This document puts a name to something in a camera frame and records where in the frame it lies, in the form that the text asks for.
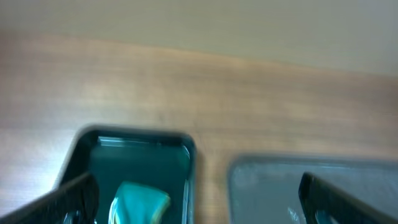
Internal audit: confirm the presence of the green yellow sponge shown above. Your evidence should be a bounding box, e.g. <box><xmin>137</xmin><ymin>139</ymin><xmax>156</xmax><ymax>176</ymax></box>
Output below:
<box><xmin>108</xmin><ymin>182</ymin><xmax>170</xmax><ymax>224</ymax></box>

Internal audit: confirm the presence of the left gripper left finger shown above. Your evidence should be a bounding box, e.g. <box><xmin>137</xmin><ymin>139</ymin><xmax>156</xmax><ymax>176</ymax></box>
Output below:
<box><xmin>1</xmin><ymin>172</ymin><xmax>100</xmax><ymax>224</ymax></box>

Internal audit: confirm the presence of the black rectangular water tub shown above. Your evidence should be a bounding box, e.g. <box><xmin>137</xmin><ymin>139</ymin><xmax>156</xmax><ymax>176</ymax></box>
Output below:
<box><xmin>58</xmin><ymin>125</ymin><xmax>197</xmax><ymax>224</ymax></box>

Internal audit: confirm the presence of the dark grey serving tray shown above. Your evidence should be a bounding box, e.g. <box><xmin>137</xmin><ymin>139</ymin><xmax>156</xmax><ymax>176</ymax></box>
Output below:
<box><xmin>227</xmin><ymin>154</ymin><xmax>397</xmax><ymax>224</ymax></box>

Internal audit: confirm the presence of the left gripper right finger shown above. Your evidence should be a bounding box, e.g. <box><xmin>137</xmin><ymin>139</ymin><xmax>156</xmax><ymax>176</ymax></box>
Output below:
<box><xmin>298</xmin><ymin>172</ymin><xmax>397</xmax><ymax>224</ymax></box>

